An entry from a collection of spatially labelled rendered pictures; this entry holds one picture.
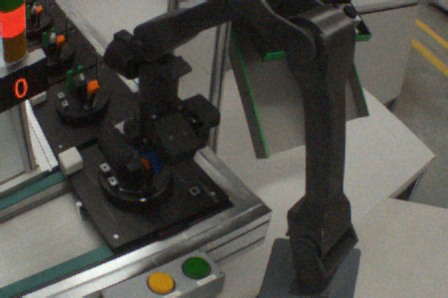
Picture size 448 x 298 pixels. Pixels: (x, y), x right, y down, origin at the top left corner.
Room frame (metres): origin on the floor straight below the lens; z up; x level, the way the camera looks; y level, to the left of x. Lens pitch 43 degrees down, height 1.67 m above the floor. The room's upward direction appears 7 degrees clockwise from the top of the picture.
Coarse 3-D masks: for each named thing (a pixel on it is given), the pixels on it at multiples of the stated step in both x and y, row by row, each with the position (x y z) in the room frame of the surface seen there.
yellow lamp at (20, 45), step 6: (24, 30) 0.62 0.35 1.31; (18, 36) 0.60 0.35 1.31; (24, 36) 0.62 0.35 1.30; (6, 42) 0.59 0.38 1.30; (12, 42) 0.60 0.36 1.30; (18, 42) 0.60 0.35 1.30; (24, 42) 0.62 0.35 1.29; (6, 48) 0.59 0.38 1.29; (12, 48) 0.60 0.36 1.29; (18, 48) 0.60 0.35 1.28; (24, 48) 0.62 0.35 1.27; (6, 54) 0.59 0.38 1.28; (12, 54) 0.59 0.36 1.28; (18, 54) 0.60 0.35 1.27; (24, 54) 0.61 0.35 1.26; (6, 60) 0.59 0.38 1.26; (12, 60) 0.59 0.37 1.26
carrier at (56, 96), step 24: (72, 72) 0.87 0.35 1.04; (96, 72) 0.90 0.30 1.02; (48, 96) 0.86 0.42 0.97; (72, 96) 0.84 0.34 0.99; (96, 96) 0.85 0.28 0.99; (120, 96) 0.88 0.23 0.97; (48, 120) 0.78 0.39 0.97; (72, 120) 0.78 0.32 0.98; (96, 120) 0.80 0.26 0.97; (120, 120) 0.80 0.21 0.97; (48, 144) 0.72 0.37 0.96; (72, 144) 0.72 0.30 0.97
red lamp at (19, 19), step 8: (24, 8) 0.62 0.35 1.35; (0, 16) 0.60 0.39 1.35; (8, 16) 0.59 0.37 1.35; (16, 16) 0.60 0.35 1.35; (24, 16) 0.62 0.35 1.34; (8, 24) 0.59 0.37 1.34; (16, 24) 0.60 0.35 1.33; (24, 24) 0.62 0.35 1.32; (8, 32) 0.59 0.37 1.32; (16, 32) 0.60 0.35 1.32
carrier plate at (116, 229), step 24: (96, 144) 0.73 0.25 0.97; (96, 168) 0.66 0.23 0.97; (192, 168) 0.70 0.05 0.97; (96, 192) 0.60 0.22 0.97; (168, 192) 0.63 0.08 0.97; (216, 192) 0.65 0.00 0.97; (96, 216) 0.55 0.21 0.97; (120, 216) 0.56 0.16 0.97; (144, 216) 0.57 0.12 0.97; (168, 216) 0.58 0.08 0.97; (192, 216) 0.59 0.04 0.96; (120, 240) 0.51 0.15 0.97; (144, 240) 0.53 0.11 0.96
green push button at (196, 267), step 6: (192, 258) 0.49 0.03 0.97; (198, 258) 0.50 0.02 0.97; (186, 264) 0.48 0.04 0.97; (192, 264) 0.48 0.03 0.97; (198, 264) 0.48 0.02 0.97; (204, 264) 0.48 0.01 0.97; (186, 270) 0.47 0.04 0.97; (192, 270) 0.47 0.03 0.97; (198, 270) 0.47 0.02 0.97; (204, 270) 0.47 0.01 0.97; (192, 276) 0.46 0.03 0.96; (198, 276) 0.46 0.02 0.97
